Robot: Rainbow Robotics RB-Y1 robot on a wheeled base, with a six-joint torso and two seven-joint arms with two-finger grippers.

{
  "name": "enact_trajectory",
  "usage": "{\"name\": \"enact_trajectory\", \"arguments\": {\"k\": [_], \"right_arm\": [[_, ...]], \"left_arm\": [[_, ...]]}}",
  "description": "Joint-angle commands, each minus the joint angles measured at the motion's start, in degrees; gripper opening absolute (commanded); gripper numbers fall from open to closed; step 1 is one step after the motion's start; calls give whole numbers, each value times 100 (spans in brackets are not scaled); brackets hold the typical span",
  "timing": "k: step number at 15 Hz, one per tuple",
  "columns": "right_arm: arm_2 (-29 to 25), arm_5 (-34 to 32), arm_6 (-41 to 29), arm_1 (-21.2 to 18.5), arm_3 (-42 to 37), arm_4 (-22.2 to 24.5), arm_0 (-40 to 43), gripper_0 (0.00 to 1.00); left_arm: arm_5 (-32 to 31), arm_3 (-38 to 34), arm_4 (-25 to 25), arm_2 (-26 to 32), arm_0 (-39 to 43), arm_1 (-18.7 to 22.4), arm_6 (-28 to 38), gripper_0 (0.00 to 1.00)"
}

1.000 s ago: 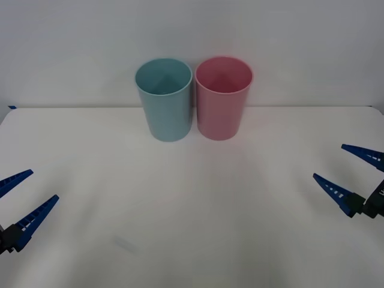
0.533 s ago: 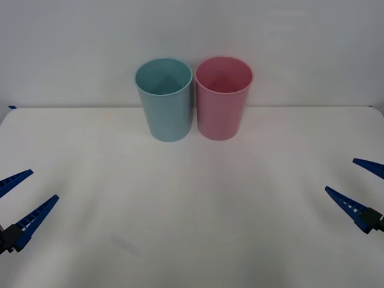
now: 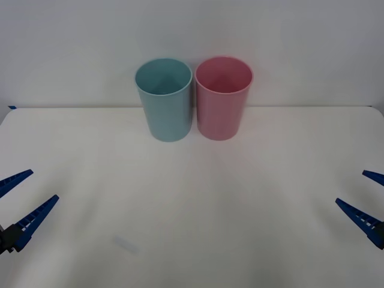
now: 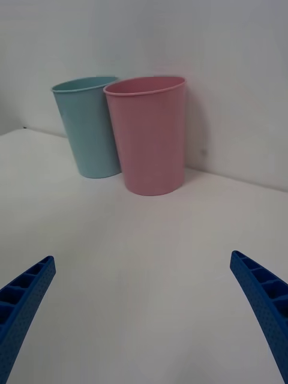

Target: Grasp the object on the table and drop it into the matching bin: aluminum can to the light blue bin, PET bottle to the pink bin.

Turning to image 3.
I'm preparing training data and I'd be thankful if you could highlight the pale blue plastic bin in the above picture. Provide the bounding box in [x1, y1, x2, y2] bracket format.
[134, 58, 193, 143]

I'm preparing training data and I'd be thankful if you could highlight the pink plastic bin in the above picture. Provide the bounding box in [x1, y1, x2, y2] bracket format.
[194, 56, 254, 142]

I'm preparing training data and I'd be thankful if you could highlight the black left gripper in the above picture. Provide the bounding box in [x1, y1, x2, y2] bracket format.
[0, 169, 60, 256]

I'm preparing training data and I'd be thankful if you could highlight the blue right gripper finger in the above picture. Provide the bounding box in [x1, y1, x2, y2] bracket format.
[362, 169, 384, 185]
[335, 197, 384, 251]

